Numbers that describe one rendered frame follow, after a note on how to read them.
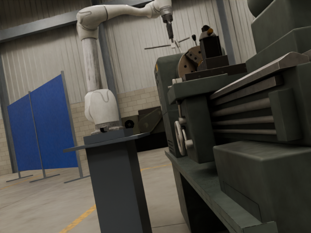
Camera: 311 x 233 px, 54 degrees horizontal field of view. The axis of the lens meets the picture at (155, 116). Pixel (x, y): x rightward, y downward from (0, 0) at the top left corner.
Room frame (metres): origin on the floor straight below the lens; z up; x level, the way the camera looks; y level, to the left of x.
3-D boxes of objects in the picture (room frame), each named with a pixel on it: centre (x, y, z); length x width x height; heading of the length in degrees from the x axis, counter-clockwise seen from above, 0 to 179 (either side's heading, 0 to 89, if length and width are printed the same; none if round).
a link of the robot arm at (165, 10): (2.17, -0.22, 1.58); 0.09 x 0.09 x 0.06
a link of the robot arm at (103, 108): (1.91, 0.31, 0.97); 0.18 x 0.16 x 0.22; 24
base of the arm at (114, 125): (1.88, 0.31, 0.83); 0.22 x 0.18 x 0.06; 172
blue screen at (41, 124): (7.96, 3.15, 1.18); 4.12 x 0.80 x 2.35; 42
